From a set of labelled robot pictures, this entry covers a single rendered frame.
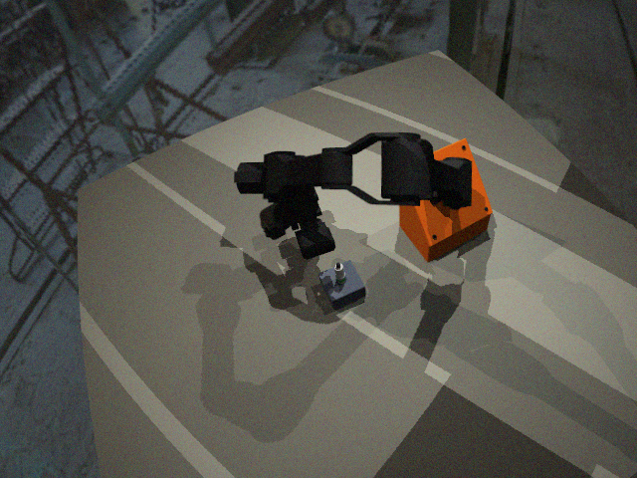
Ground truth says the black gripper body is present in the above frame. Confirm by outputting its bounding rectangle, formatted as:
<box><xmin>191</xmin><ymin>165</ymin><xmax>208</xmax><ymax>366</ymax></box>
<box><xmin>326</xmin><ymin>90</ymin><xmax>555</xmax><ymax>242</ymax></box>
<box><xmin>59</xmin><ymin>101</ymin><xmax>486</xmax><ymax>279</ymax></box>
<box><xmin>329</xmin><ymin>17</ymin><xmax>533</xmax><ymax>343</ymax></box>
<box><xmin>286</xmin><ymin>187</ymin><xmax>335</xmax><ymax>260</ymax></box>

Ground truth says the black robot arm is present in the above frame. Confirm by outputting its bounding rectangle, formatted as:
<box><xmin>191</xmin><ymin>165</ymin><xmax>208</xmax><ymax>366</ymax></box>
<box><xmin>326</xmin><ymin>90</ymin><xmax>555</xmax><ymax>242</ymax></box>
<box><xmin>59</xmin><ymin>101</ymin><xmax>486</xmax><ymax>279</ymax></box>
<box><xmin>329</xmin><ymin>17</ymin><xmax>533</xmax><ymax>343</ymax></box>
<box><xmin>234</xmin><ymin>132</ymin><xmax>472</xmax><ymax>240</ymax></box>

